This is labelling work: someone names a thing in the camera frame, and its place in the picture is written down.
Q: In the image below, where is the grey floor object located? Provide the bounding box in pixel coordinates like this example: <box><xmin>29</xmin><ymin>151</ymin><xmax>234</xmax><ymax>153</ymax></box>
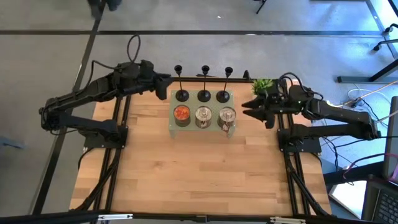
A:
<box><xmin>0</xmin><ymin>136</ymin><xmax>25</xmax><ymax>151</ymax></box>

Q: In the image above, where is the green perforated metal rack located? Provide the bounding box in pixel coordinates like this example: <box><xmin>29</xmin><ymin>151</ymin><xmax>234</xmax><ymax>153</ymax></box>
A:
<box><xmin>169</xmin><ymin>89</ymin><xmax>236</xmax><ymax>139</ymax></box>

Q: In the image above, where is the person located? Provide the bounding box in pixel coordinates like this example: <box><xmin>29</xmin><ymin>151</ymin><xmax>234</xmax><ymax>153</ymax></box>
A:
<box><xmin>86</xmin><ymin>0</ymin><xmax>123</xmax><ymax>12</ymax></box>

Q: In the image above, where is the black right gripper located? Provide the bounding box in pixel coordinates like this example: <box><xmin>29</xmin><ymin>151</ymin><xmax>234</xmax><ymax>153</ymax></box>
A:
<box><xmin>241</xmin><ymin>89</ymin><xmax>300</xmax><ymax>129</ymax></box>

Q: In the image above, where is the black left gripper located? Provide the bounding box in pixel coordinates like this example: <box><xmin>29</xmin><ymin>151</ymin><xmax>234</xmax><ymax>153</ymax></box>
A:
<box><xmin>133</xmin><ymin>70</ymin><xmax>174</xmax><ymax>101</ymax></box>

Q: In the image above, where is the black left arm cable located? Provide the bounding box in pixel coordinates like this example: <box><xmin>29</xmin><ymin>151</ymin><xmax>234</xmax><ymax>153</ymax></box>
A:
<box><xmin>126</xmin><ymin>34</ymin><xmax>141</xmax><ymax>65</ymax></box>

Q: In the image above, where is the black metal candlestick holder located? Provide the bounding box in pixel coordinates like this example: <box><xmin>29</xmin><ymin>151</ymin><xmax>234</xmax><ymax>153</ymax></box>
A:
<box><xmin>173</xmin><ymin>64</ymin><xmax>190</xmax><ymax>103</ymax></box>
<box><xmin>197</xmin><ymin>64</ymin><xmax>212</xmax><ymax>103</ymax></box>
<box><xmin>216</xmin><ymin>66</ymin><xmax>234</xmax><ymax>104</ymax></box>

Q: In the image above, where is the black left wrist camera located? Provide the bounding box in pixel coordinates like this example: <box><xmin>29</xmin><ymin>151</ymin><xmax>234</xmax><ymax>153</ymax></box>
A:
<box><xmin>139</xmin><ymin>59</ymin><xmax>155</xmax><ymax>75</ymax></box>

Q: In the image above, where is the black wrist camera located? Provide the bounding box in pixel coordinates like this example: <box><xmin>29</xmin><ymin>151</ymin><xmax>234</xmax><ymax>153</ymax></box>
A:
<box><xmin>139</xmin><ymin>59</ymin><xmax>155</xmax><ymax>75</ymax></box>
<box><xmin>288</xmin><ymin>84</ymin><xmax>313</xmax><ymax>102</ymax></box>

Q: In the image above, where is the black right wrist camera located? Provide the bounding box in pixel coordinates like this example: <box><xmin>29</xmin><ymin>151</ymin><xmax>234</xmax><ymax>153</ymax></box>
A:
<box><xmin>288</xmin><ymin>84</ymin><xmax>313</xmax><ymax>102</ymax></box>

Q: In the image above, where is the black aluminium crossbeam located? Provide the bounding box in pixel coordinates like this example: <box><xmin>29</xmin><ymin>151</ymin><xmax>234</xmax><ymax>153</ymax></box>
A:
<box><xmin>0</xmin><ymin>210</ymin><xmax>398</xmax><ymax>224</ymax></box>

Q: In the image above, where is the pink floor cable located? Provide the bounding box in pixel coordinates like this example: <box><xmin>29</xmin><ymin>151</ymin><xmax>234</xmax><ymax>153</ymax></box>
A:
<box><xmin>343</xmin><ymin>152</ymin><xmax>398</xmax><ymax>182</ymax></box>

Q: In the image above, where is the white sheet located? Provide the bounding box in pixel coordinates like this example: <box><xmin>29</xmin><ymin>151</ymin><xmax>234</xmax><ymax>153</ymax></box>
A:
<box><xmin>328</xmin><ymin>180</ymin><xmax>368</xmax><ymax>218</ymax></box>

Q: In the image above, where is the white floor cable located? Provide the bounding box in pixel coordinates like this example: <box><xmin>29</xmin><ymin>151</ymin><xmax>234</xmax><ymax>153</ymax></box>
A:
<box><xmin>334</xmin><ymin>80</ymin><xmax>398</xmax><ymax>110</ymax></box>

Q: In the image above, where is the silver ribbed lidded candle tin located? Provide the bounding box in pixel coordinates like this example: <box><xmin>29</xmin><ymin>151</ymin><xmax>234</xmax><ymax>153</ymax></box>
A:
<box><xmin>218</xmin><ymin>106</ymin><xmax>237</xmax><ymax>133</ymax></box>
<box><xmin>195</xmin><ymin>105</ymin><xmax>213</xmax><ymax>129</ymax></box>

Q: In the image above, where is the dark laptop keyboard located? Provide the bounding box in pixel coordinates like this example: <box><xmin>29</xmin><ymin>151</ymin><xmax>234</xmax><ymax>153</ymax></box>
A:
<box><xmin>362</xmin><ymin>180</ymin><xmax>398</xmax><ymax>224</ymax></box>

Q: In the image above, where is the black desk foot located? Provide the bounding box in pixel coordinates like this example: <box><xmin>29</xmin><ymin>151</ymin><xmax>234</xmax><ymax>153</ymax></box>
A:
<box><xmin>337</xmin><ymin>57</ymin><xmax>398</xmax><ymax>84</ymax></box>

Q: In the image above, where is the grey monitor edge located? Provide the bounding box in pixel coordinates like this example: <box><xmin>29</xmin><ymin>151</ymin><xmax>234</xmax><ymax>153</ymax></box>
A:
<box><xmin>382</xmin><ymin>95</ymin><xmax>398</xmax><ymax>180</ymax></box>

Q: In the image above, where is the small potted green plant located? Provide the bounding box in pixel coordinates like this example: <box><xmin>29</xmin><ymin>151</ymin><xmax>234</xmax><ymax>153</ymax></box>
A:
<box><xmin>251</xmin><ymin>78</ymin><xmax>275</xmax><ymax>97</ymax></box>

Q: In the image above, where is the silver metal bracket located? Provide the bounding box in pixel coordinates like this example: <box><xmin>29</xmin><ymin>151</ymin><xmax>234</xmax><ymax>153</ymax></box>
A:
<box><xmin>98</xmin><ymin>213</ymin><xmax>134</xmax><ymax>222</ymax></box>
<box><xmin>269</xmin><ymin>217</ymin><xmax>306</xmax><ymax>224</ymax></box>

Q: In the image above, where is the black chair base with castors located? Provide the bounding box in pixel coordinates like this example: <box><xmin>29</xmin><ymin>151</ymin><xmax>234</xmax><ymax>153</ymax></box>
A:
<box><xmin>372</xmin><ymin>23</ymin><xmax>398</xmax><ymax>52</ymax></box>

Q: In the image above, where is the black floor cable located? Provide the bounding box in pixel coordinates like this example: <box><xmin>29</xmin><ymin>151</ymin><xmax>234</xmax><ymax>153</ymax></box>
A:
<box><xmin>322</xmin><ymin>134</ymin><xmax>398</xmax><ymax>149</ymax></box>

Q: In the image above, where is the black aluminium table frame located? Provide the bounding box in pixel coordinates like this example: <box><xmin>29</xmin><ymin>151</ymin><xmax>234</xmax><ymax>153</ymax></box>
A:
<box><xmin>70</xmin><ymin>68</ymin><xmax>332</xmax><ymax>218</ymax></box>

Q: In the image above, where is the tin with orange candle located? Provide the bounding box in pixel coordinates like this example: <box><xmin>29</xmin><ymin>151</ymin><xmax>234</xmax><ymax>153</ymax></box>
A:
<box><xmin>172</xmin><ymin>105</ymin><xmax>192</xmax><ymax>128</ymax></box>

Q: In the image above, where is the black chair leg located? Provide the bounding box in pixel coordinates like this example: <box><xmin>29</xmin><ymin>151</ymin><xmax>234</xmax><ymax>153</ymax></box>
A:
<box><xmin>253</xmin><ymin>0</ymin><xmax>268</xmax><ymax>15</ymax></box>

